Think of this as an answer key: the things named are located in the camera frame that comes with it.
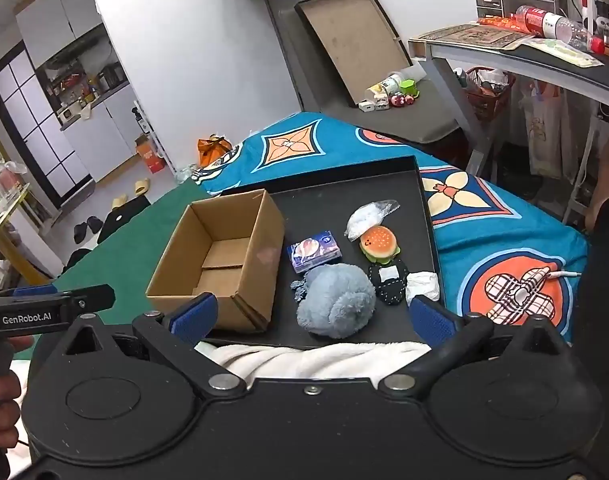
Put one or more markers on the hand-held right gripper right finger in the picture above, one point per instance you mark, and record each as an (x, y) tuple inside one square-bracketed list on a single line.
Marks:
[(432, 321)]

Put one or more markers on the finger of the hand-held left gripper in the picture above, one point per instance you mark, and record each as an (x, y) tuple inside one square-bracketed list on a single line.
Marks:
[(34, 290), (92, 296)]

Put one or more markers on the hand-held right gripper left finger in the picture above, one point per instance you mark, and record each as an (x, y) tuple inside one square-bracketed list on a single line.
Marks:
[(197, 317)]

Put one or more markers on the black rice ball plush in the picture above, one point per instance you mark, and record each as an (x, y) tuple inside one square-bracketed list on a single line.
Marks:
[(384, 292)]

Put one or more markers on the brown cardboard box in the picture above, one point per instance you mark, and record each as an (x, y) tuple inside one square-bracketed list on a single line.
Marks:
[(254, 260)]

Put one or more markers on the burger toy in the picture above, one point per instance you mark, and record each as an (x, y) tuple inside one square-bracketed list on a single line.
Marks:
[(379, 242)]

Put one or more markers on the blue fluffy plush toy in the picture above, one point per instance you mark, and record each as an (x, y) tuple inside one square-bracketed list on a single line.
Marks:
[(334, 305)]

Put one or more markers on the clear bag of white filling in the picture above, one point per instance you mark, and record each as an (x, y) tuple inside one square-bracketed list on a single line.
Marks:
[(362, 220)]

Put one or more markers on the blue tissue pack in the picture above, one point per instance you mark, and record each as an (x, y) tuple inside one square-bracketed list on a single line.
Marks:
[(314, 252)]

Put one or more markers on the black tray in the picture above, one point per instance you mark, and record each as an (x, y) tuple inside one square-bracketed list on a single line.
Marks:
[(324, 210)]

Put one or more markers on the person's left hand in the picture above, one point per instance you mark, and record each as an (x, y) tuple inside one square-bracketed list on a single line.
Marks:
[(2, 410)]

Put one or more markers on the black slippers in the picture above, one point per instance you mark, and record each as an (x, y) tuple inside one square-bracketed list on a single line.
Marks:
[(87, 230)]

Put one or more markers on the green bed sheet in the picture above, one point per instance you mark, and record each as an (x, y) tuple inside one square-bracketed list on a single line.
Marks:
[(134, 240)]

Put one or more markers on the yellow shelf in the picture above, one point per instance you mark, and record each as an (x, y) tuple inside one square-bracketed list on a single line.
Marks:
[(4, 220)]

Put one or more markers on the black cloth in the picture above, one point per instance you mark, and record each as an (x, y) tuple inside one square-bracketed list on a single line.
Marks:
[(122, 220)]

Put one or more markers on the blue printed blanket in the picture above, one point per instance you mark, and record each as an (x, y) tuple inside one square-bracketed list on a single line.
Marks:
[(484, 240)]

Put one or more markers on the beige slipper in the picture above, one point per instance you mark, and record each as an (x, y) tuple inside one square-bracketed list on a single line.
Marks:
[(141, 186), (120, 203)]

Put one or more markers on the white fluffy towel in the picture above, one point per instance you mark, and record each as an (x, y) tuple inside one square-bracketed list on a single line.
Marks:
[(309, 360)]

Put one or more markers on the orange carton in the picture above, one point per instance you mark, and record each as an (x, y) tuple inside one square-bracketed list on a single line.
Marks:
[(152, 157)]

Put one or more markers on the white rack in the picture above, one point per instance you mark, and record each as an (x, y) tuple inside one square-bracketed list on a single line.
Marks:
[(157, 150)]

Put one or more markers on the black framed sliding door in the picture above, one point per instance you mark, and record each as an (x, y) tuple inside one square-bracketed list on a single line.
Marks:
[(34, 130)]

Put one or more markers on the orange bag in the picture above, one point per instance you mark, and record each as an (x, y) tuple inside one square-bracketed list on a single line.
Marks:
[(213, 152)]

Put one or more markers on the white kitchen cabinet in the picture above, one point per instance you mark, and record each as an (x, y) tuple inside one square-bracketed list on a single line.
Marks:
[(114, 125)]

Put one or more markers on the grey chair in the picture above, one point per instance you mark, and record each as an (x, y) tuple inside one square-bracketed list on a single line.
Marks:
[(424, 120)]

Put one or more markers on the white charger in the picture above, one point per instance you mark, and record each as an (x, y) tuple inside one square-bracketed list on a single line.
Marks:
[(374, 107)]

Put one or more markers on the red round toys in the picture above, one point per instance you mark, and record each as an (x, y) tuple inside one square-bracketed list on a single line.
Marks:
[(402, 100)]

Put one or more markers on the white plastic bags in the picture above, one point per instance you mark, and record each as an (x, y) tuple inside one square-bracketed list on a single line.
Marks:
[(549, 130)]

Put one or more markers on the red basket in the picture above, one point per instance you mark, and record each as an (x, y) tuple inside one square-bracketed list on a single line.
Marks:
[(489, 100)]

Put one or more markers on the green cup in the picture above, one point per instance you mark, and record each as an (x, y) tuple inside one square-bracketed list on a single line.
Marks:
[(408, 86)]

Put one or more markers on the white and green bottle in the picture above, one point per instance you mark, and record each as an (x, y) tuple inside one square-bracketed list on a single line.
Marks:
[(384, 85)]

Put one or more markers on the grey desk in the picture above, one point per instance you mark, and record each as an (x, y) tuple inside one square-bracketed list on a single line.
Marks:
[(484, 56)]

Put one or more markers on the brown patterned desk mat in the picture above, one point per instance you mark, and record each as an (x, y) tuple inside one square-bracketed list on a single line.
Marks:
[(474, 37)]

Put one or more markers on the black tray lid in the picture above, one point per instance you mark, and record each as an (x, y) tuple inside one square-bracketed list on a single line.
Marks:
[(349, 35)]

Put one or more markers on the green and yellow packet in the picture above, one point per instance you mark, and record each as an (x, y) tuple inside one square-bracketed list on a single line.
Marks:
[(564, 52)]

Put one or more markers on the clear bottle with red label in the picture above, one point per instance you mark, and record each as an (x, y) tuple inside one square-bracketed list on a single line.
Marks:
[(549, 22)]

